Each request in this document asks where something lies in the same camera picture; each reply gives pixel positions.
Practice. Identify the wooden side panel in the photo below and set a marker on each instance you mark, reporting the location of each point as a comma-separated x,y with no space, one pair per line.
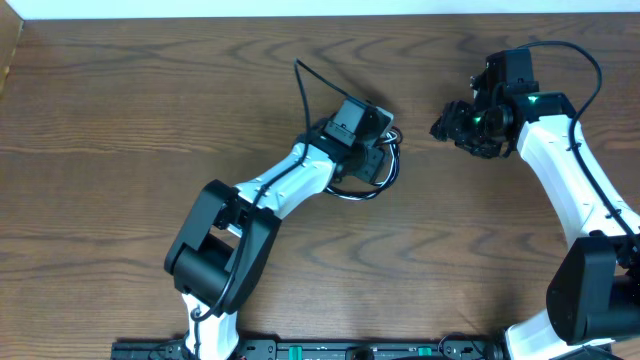
11,25

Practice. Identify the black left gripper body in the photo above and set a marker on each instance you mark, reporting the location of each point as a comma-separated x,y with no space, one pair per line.
373,163

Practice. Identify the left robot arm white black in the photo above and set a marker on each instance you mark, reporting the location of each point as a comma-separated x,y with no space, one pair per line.
222,248

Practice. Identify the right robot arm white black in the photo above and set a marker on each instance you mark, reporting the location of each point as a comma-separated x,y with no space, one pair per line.
593,299

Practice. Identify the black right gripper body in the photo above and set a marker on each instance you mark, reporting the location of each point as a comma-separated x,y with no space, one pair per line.
472,130

